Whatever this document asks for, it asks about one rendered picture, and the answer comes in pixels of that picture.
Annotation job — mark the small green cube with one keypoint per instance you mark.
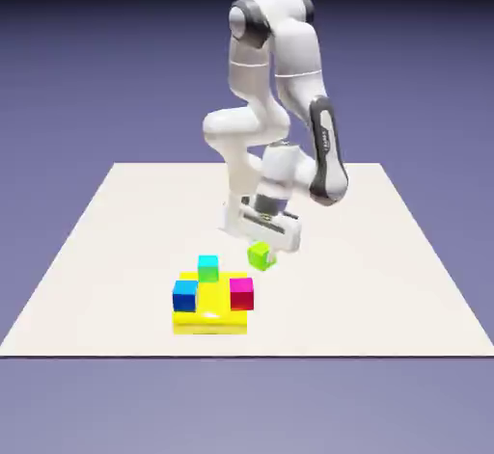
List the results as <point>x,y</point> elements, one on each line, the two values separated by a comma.
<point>258,255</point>

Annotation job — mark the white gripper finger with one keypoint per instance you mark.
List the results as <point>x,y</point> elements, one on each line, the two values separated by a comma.
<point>273,256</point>

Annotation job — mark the small blue cube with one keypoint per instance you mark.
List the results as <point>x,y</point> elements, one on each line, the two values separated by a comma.
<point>184,296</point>

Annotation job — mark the small magenta cube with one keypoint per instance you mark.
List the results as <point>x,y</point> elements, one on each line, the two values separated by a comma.
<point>242,294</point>

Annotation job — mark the large yellow box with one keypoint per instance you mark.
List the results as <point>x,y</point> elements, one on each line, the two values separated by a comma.
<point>210,307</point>

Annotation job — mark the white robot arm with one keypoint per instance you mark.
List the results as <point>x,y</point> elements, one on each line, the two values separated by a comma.
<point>266,87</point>

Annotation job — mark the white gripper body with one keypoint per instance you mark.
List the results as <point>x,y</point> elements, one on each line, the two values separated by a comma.
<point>270,228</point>

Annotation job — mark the small cyan cube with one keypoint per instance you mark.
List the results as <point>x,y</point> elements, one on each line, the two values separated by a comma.
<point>208,269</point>

